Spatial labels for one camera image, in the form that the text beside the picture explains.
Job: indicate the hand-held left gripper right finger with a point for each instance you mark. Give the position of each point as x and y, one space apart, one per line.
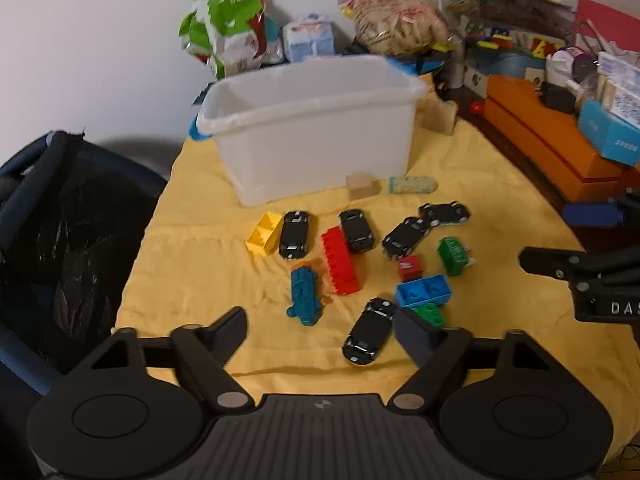
414 336

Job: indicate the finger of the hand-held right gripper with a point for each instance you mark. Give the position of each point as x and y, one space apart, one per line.
592 215
550 262

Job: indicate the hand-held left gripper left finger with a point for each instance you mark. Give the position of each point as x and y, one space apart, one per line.
234 326

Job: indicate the green toy brick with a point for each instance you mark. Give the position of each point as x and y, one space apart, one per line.
431 314

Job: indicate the black toy car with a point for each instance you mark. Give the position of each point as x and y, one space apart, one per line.
357 231
445 213
370 332
295 234
406 239

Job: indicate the blue toy brick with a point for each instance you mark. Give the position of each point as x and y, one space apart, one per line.
424 291

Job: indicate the small red toy brick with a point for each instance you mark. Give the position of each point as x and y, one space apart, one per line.
411 268

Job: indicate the teal toy plane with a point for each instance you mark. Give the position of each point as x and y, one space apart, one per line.
306 292

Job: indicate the green toy piece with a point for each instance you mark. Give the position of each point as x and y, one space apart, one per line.
452 256

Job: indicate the yellow toy brick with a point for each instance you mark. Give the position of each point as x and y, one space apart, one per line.
264 234

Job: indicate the long red toy brick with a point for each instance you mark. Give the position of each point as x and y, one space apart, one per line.
340 261

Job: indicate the pale green textured piece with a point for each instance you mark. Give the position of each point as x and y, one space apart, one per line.
412 185

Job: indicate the small wooden block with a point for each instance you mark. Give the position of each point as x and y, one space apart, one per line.
362 186

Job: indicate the white plastic container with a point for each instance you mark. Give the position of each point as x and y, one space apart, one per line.
310 135

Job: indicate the yellow cloth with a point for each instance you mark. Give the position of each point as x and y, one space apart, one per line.
200 270

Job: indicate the teal carton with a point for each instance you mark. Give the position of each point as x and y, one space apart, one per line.
607 132

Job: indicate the orange box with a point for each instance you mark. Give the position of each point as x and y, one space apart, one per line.
540 130

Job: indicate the black pouch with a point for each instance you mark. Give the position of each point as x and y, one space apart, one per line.
557 98

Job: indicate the white blue carton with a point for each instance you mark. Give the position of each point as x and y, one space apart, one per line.
622 85

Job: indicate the white jar with purple lid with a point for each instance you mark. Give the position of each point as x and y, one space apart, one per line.
567 65

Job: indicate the small red ball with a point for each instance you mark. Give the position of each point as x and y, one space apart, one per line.
477 108

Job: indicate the blue basin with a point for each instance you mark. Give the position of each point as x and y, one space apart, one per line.
510 64

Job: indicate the black mesh chair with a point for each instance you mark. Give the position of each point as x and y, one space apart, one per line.
75 235

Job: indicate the red folder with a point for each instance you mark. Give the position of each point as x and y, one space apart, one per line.
607 22

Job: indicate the clear box of toys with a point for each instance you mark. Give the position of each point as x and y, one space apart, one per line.
515 17

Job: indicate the blue black tote bag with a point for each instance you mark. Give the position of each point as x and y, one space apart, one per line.
425 62

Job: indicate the red white plastic bag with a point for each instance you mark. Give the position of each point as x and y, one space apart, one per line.
270 40

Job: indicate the blue white tissue pack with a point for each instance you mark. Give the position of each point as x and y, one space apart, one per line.
309 40

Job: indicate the green white plastic bag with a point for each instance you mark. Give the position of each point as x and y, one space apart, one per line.
227 20

